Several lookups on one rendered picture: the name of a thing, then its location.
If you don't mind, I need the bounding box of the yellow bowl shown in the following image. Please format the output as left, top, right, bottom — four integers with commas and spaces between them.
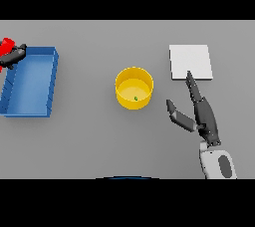
115, 66, 154, 111

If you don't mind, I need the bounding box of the pale square measuring scale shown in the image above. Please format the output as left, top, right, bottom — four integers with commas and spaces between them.
168, 44, 214, 82

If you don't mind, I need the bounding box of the red beaker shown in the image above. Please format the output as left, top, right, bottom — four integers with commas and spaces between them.
0, 37, 17, 73

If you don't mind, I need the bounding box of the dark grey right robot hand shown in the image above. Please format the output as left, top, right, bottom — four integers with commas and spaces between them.
165, 70, 222, 148

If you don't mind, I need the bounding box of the blue tray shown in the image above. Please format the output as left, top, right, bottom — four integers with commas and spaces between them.
0, 46, 60, 118

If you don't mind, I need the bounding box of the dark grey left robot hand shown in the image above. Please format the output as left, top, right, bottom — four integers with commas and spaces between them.
0, 43, 28, 71

